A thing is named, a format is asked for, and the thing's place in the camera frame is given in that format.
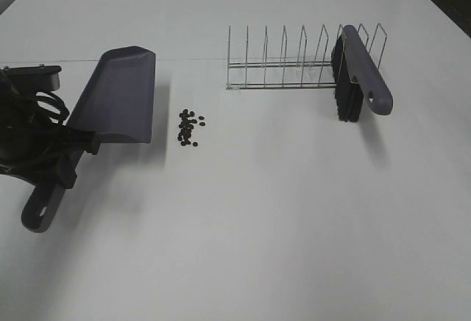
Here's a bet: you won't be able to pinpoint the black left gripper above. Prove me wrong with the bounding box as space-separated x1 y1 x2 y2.
1 126 100 189

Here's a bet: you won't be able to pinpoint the grey plastic dustpan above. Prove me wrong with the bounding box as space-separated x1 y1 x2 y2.
21 46 156 233

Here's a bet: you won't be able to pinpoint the pile of coffee beans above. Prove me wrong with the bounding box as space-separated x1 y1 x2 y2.
177 108 206 147

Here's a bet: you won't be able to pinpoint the grey hand brush black bristles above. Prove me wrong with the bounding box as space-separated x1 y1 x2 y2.
331 25 393 122

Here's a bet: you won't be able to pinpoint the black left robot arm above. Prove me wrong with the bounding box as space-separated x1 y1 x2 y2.
1 74 100 188

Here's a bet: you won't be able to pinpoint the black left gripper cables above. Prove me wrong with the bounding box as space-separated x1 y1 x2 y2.
21 91 71 130

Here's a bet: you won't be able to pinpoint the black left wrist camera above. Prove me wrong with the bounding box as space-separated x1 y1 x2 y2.
2 64 62 91

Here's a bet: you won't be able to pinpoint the metal wire dish rack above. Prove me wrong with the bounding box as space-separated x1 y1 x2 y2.
224 22 387 92

